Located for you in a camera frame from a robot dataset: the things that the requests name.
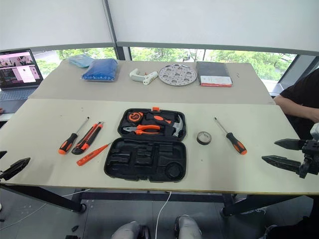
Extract white red flat box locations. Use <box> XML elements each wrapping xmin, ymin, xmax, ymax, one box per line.
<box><xmin>199</xmin><ymin>75</ymin><xmax>234</xmax><ymax>88</ymax></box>

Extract dark grey flat pad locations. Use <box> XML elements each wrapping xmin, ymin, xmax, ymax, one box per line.
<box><xmin>195</xmin><ymin>61</ymin><xmax>230</xmax><ymax>78</ymax></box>

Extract black orange claw hammer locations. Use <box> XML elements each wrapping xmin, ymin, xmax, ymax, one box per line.
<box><xmin>145</xmin><ymin>113</ymin><xmax>185</xmax><ymax>138</ymax></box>

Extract round perforated metal plate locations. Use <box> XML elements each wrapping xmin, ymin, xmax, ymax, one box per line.
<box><xmin>158</xmin><ymin>64</ymin><xmax>198</xmax><ymax>87</ymax></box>

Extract orange handled pliers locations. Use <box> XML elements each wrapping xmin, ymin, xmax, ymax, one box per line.
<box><xmin>122</xmin><ymin>123</ymin><xmax>161</xmax><ymax>135</ymax></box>

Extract black trousers leg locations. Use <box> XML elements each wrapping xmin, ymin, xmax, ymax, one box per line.
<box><xmin>259</xmin><ymin>195</ymin><xmax>319</xmax><ymax>239</ymax></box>

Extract black tool case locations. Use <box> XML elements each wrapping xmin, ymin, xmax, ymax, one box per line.
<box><xmin>104</xmin><ymin>107</ymin><xmax>188</xmax><ymax>184</ymax></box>

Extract black orange screwdriver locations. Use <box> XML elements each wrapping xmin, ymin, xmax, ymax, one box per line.
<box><xmin>58</xmin><ymin>117</ymin><xmax>91</xmax><ymax>156</ymax></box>
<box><xmin>214</xmin><ymin>117</ymin><xmax>248</xmax><ymax>155</ymax></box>

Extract person in black shirt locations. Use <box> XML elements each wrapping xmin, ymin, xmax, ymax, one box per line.
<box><xmin>276</xmin><ymin>68</ymin><xmax>319</xmax><ymax>140</ymax></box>

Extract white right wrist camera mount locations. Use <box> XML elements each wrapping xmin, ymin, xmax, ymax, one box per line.
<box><xmin>310</xmin><ymin>122</ymin><xmax>319</xmax><ymax>142</ymax></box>

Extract thin white floor cable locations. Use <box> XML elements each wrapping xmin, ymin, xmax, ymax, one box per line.
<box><xmin>0</xmin><ymin>188</ymin><xmax>91</xmax><ymax>230</ymax></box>

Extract black table leg frame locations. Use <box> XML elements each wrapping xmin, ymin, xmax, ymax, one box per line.
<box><xmin>0</xmin><ymin>183</ymin><xmax>311</xmax><ymax>218</ymax></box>

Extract dark blue plastic bag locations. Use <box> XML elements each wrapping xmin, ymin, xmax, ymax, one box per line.
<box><xmin>80</xmin><ymin>58</ymin><xmax>119</xmax><ymax>83</ymax></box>

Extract orange black utility knife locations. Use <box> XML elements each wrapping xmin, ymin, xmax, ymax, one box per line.
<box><xmin>71</xmin><ymin>121</ymin><xmax>105</xmax><ymax>156</ymax></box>

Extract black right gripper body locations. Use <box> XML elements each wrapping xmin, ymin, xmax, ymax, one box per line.
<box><xmin>299</xmin><ymin>139</ymin><xmax>319</xmax><ymax>179</ymax></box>

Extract grey rounded robot knee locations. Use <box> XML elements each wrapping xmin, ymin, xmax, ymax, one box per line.
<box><xmin>110</xmin><ymin>221</ymin><xmax>151</xmax><ymax>239</ymax></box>
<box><xmin>174</xmin><ymin>215</ymin><xmax>203</xmax><ymax>239</ymax></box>

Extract orange voltage tester pen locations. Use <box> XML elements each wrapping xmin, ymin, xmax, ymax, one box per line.
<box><xmin>76</xmin><ymin>142</ymin><xmax>113</xmax><ymax>166</ymax></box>

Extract white roller blind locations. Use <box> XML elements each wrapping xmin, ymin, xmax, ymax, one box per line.
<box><xmin>107</xmin><ymin>0</ymin><xmax>319</xmax><ymax>54</ymax></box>
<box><xmin>0</xmin><ymin>0</ymin><xmax>117</xmax><ymax>52</ymax></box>

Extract light blue plastic bag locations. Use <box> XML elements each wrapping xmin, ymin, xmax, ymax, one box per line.
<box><xmin>68</xmin><ymin>54</ymin><xmax>95</xmax><ymax>68</ymax></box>

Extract orange black tape measure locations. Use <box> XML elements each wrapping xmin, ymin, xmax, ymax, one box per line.
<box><xmin>128</xmin><ymin>112</ymin><xmax>145</xmax><ymax>123</ymax></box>

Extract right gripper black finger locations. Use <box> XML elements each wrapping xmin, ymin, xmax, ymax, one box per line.
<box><xmin>274</xmin><ymin>138</ymin><xmax>307</xmax><ymax>151</ymax></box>
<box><xmin>261</xmin><ymin>155</ymin><xmax>303</xmax><ymax>175</ymax></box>

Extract black electrical tape roll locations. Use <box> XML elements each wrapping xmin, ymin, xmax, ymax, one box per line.
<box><xmin>196</xmin><ymin>130</ymin><xmax>213</xmax><ymax>146</ymax></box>

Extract open laptop computer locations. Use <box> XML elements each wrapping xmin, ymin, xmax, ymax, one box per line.
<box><xmin>0</xmin><ymin>48</ymin><xmax>44</xmax><ymax>108</ymax></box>

